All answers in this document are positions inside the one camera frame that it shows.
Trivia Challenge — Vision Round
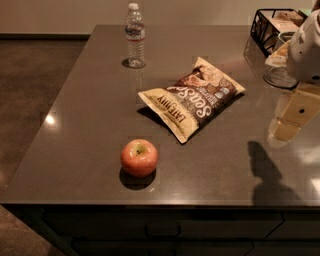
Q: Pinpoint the clear glass jar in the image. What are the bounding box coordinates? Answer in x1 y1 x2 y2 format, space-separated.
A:
263 31 297 89

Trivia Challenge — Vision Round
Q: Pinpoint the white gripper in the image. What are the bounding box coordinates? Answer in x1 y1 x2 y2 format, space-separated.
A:
268 10 320 144

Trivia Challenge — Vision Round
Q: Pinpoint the black wire basket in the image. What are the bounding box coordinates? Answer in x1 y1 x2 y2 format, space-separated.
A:
250 8 305 56

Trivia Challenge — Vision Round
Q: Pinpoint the dark cabinet drawer front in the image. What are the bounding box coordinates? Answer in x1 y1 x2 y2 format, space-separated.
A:
44 211 282 240

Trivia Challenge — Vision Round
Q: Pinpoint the red apple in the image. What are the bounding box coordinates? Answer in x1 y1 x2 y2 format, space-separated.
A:
120 139 158 178

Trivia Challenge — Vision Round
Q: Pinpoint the clear plastic water bottle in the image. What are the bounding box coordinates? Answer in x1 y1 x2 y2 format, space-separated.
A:
125 3 145 69

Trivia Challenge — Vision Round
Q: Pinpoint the black drawer handle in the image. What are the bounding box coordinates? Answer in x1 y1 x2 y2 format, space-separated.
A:
145 223 181 239

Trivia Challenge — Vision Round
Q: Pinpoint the brown chip bag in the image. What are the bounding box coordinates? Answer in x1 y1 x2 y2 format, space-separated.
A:
138 57 245 144

